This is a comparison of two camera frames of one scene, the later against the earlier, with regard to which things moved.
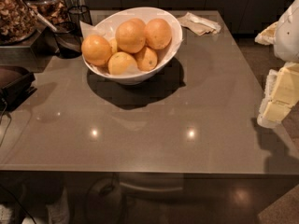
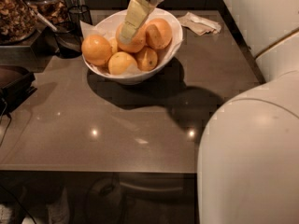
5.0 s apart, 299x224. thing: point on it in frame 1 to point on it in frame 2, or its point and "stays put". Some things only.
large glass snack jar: [18, 21] stays put
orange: [146, 59] stays put
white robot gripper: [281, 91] to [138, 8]
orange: [130, 35] stays put
